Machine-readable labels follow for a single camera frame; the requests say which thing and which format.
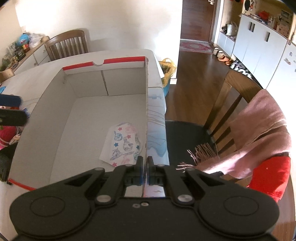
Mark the wooden chair with scarf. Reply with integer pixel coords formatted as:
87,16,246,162
203,69,290,186

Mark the low white sideboard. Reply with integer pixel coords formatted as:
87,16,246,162
1,36,51,84

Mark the blue print table mat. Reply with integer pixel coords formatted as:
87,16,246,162
146,87,170,165

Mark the wooden chair at wall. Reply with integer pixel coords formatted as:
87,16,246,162
45,30,88,61

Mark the black chair seat cushion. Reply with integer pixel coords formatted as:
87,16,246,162
166,120,216,168

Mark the red patterned doormat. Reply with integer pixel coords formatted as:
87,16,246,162
180,39,213,54

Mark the white red cardboard box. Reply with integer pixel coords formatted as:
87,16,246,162
8,56,148,191

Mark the cartoon print face mask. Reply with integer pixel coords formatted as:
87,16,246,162
99,123,142,167

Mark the yellow plastic bag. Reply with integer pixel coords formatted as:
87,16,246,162
159,58,177,87

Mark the pink fringed scarf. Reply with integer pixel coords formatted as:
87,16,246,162
176,89,292,179

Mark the wooden door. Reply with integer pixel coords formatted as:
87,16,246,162
181,0,219,43

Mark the red cloth on chair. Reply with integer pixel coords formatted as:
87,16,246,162
247,156,291,202

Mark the white cabinet with shelves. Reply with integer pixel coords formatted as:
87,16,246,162
216,1,295,88

